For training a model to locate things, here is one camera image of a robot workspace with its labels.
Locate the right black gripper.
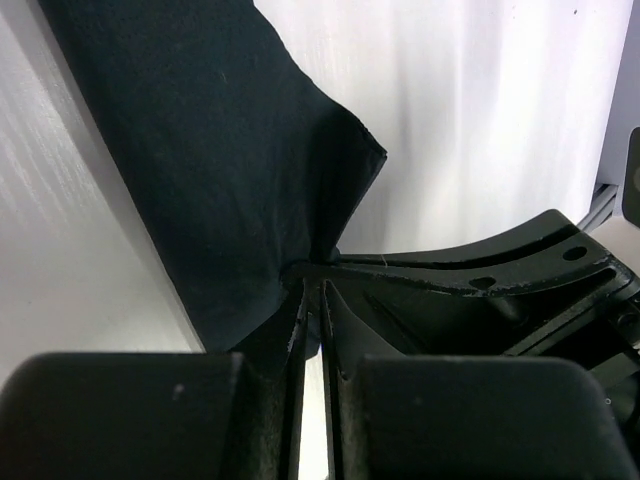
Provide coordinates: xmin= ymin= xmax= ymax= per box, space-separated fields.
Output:
xmin=285 ymin=210 xmax=639 ymax=430

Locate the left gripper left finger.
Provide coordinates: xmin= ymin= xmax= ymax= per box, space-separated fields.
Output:
xmin=1 ymin=281 xmax=307 ymax=479

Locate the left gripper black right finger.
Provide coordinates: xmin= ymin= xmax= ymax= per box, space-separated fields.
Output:
xmin=320 ymin=283 xmax=630 ymax=479

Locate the black paper napkin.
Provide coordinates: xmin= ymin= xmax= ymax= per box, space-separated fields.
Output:
xmin=41 ymin=1 xmax=387 ymax=351

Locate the right side aluminium rail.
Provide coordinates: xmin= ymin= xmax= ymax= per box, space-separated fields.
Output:
xmin=577 ymin=183 xmax=623 ymax=233

